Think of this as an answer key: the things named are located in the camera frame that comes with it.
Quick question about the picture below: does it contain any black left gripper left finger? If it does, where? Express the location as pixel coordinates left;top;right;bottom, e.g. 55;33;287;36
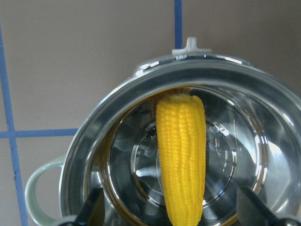
74;188;105;226

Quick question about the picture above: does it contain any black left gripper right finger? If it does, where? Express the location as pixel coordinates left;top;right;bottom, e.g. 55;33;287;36
236;186;279;226

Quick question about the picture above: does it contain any yellow corn cob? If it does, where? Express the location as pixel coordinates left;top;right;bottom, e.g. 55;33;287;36
156;94;206;226

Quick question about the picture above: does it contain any pale green electric pot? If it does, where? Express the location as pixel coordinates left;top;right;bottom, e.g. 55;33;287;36
25;38;301;226

